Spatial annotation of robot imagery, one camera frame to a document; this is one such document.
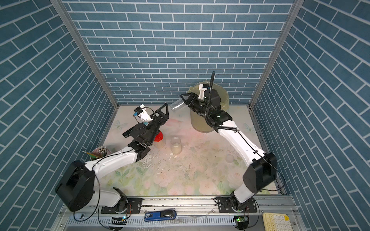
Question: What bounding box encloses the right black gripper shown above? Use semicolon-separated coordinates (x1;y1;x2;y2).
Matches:
181;94;211;119

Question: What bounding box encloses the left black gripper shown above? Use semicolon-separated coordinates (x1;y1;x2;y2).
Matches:
145;104;167;146

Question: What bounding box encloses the clear rice jar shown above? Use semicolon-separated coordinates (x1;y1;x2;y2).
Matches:
171;137;182;155

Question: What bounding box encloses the white lidded rice jar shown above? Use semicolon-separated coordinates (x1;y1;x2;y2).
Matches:
170;99;187;113

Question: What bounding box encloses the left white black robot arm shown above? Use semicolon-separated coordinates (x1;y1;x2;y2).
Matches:
55;104;169;213

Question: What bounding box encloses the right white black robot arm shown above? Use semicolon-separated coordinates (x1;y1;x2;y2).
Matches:
180;89;278;210

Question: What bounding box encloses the red lidded rice jar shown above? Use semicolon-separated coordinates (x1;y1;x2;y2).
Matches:
153;131;166;149

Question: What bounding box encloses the pink pen holder cup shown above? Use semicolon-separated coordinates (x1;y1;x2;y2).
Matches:
83;146;112;160

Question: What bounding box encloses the blue black handheld device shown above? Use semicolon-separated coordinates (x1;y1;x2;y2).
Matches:
144;209;177;222

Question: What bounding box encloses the yellow egg tray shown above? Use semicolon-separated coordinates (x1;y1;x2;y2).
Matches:
263;213;293;231

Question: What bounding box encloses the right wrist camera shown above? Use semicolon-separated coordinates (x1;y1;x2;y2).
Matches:
198;83;209;100

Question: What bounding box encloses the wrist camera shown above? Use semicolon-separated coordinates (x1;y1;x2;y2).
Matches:
198;83;209;100
134;105;153;123

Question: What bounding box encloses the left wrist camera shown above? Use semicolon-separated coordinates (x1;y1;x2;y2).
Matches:
134;105;153;123

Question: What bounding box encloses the aluminium mounting rail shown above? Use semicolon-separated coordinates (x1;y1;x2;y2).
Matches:
75;194;299;217

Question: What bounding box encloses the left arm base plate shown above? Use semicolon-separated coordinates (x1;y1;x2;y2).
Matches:
100;197;143;214

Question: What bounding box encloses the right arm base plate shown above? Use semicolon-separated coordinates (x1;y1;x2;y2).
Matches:
214;196;257;213

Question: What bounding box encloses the white slotted cable duct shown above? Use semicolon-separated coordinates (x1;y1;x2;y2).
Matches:
66;215;236;228

